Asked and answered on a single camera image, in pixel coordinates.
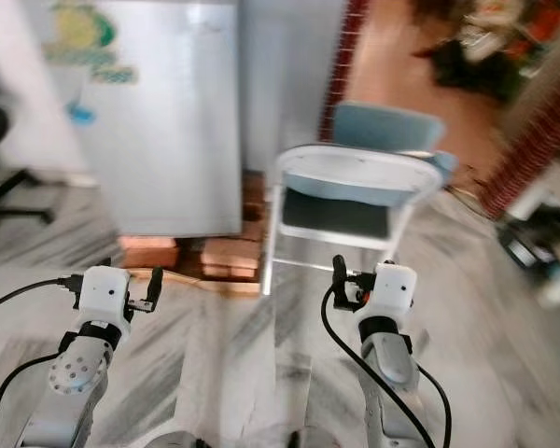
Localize short black left arm cable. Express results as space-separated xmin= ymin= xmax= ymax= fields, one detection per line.
xmin=0 ymin=353 xmax=66 ymax=448

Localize red brick pillar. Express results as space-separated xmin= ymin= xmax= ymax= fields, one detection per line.
xmin=317 ymin=0 xmax=372 ymax=141
xmin=478 ymin=89 xmax=560 ymax=220

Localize green and yellow fridge sticker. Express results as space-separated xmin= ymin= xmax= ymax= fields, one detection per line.
xmin=42 ymin=3 xmax=139 ymax=85

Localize potted plants with flowers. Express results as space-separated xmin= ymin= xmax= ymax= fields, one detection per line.
xmin=411 ymin=0 xmax=560 ymax=104

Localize silver mini fridge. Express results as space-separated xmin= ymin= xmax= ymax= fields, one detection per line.
xmin=79 ymin=0 xmax=244 ymax=236

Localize black device on floor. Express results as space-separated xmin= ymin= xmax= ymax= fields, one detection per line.
xmin=499 ymin=203 xmax=560 ymax=300

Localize grey robot right leg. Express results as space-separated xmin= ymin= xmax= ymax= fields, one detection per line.
xmin=285 ymin=427 xmax=346 ymax=448

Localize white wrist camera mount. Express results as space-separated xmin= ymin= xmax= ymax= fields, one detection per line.
xmin=79 ymin=265 xmax=132 ymax=342
xmin=355 ymin=262 xmax=419 ymax=326

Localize red brick stack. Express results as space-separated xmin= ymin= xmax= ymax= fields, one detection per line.
xmin=119 ymin=171 xmax=267 ymax=283

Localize grey robot leg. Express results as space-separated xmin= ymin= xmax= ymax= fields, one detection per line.
xmin=145 ymin=431 xmax=197 ymax=448
xmin=285 ymin=427 xmax=346 ymax=448

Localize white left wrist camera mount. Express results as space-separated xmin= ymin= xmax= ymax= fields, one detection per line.
xmin=79 ymin=265 xmax=132 ymax=342

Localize grey robot left leg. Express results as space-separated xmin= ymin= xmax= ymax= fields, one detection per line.
xmin=145 ymin=431 xmax=197 ymax=448

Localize small blue fridge sticker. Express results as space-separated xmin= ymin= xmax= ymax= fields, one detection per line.
xmin=65 ymin=99 xmax=96 ymax=126

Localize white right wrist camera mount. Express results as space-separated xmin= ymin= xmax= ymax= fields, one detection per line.
xmin=355 ymin=262 xmax=419 ymax=326

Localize white folding chair blue cushion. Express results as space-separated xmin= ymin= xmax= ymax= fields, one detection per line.
xmin=261 ymin=101 xmax=458 ymax=298

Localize long black left arm cable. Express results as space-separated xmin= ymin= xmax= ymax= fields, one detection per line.
xmin=0 ymin=275 xmax=80 ymax=318

